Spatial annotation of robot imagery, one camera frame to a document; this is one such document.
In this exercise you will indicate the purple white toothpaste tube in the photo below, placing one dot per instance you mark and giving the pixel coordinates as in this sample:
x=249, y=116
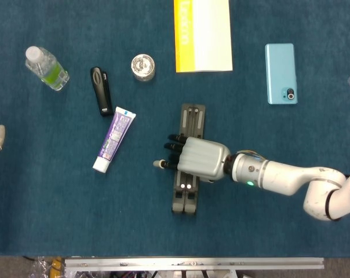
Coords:
x=115, y=139

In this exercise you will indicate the clear plastic bag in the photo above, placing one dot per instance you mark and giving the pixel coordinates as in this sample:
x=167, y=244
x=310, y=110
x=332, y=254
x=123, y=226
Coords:
x=40, y=267

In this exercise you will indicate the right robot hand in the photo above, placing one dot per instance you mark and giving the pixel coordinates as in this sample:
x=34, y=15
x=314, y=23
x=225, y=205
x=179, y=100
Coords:
x=204, y=157

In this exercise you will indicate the aluminium frame rail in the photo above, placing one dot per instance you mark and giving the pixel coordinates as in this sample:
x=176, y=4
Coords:
x=192, y=264

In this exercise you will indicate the black stapler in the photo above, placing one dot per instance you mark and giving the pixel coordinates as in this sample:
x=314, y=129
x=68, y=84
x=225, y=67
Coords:
x=101, y=92

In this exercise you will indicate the black folding laptop stand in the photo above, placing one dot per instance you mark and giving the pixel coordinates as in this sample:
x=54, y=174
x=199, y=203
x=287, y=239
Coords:
x=192, y=121

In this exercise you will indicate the light blue smartphone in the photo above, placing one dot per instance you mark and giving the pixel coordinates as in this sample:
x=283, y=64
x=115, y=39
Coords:
x=280, y=72

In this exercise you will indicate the yellow white book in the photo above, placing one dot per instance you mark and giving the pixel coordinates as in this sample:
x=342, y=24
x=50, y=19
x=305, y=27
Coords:
x=209, y=37

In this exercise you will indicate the clear bottle green label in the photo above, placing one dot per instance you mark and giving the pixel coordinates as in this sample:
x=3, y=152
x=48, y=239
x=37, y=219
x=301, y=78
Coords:
x=47, y=69

